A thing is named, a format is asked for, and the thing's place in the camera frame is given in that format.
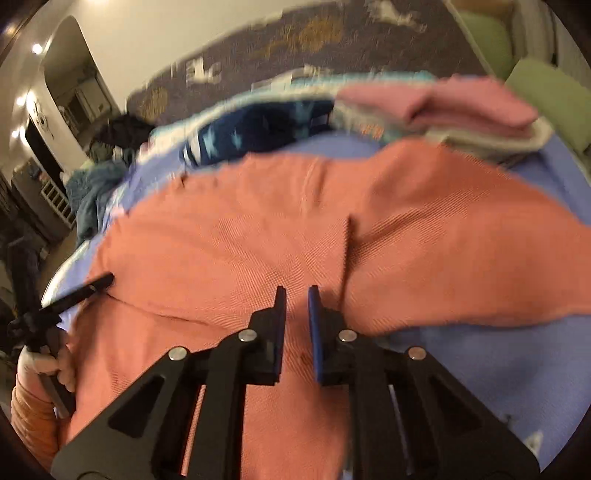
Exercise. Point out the floral folded garment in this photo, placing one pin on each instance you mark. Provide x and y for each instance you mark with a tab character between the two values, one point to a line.
369	131

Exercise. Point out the black clothes pile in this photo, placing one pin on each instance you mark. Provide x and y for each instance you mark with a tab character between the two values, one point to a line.
122	129

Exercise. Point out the person's left hand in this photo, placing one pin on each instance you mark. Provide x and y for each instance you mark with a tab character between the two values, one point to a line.
41	364

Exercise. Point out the blue printed bed sheet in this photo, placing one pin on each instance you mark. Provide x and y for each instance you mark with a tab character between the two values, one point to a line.
461	350

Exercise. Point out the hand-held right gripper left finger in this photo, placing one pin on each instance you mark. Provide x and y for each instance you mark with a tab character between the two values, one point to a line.
279	323

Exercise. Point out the large green pillow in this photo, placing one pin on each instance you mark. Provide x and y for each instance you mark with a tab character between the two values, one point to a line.
549	87

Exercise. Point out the navy star-print garment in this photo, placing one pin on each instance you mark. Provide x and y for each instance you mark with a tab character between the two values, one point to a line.
258	124

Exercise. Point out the pink folded garment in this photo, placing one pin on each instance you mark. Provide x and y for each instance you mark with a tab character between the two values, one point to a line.
452	104

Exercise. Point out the orange knit shirt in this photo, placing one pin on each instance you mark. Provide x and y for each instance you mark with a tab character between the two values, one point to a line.
231	240

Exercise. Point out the white shelf unit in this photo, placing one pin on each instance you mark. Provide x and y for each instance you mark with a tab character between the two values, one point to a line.
57	203

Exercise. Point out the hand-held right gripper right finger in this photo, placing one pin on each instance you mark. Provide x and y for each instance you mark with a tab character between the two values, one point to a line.
315	323

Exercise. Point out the ceiling spotlight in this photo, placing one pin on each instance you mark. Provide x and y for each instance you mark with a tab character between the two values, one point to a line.
21	99
37	47

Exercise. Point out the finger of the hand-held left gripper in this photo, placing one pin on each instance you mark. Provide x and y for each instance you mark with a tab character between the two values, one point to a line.
87	288

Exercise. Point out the white glass cabinet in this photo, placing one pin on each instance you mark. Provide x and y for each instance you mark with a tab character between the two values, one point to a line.
87	101

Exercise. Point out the beige padded headboard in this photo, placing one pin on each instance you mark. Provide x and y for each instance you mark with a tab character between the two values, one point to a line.
535	32

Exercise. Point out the dark deer-print mattress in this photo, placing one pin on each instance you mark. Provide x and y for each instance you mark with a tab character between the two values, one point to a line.
258	50

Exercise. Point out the small green pillow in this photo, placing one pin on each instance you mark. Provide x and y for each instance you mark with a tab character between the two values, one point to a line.
485	37

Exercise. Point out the teal blanket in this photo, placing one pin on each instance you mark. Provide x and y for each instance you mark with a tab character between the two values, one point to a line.
92	194

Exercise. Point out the round wall decoration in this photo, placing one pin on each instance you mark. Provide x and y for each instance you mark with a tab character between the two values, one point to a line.
39	120

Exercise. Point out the black television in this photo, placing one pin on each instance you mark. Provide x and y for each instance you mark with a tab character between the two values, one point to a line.
41	147

